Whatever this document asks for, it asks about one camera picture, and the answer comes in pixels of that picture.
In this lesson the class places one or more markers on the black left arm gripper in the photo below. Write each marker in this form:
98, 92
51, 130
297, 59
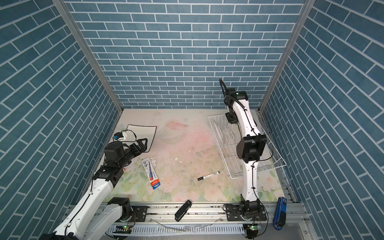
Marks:
142, 148

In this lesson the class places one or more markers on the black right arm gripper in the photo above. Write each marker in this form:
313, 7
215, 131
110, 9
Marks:
230, 121

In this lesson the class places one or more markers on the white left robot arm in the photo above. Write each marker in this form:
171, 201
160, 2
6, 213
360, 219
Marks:
80, 224

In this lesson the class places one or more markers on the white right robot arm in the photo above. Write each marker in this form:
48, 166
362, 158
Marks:
249, 149

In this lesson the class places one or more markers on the blue white toothpaste box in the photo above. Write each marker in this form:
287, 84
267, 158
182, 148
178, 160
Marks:
151, 174

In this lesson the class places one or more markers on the black marker pen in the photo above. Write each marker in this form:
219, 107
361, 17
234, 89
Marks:
208, 176

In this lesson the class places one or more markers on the black stapler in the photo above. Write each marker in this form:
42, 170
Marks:
182, 210

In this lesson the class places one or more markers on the blue black handheld tool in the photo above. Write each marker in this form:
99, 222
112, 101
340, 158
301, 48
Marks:
280, 214

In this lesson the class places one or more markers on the white wire dish rack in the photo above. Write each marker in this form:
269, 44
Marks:
227, 137

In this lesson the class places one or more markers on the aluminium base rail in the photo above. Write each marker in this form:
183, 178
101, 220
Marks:
158, 219

